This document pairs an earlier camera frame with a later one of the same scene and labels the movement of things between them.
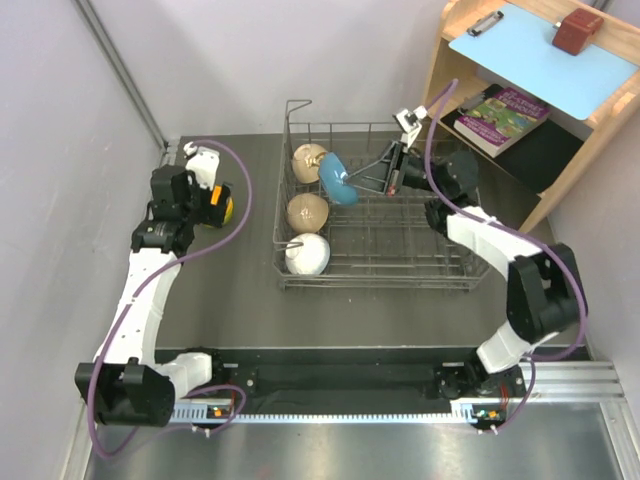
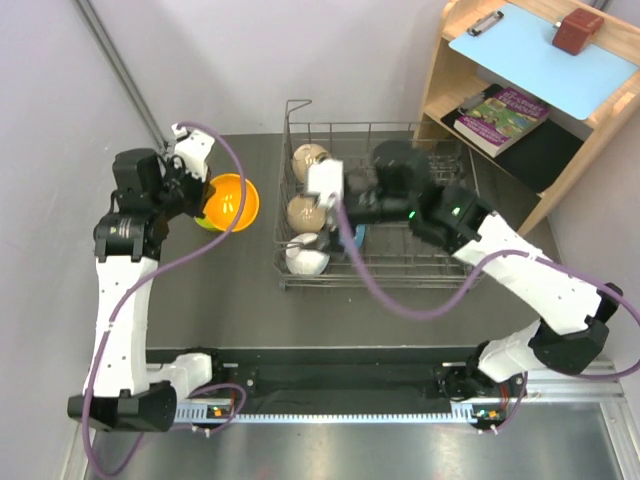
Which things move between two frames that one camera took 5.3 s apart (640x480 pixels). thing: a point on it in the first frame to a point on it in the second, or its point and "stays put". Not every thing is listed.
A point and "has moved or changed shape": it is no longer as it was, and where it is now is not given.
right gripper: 389,169 to 333,239
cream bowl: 306,160 stays put
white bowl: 309,258 stays put
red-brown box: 573,34 stays put
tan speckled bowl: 307,212 stays put
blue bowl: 332,174 has moved or changed shape
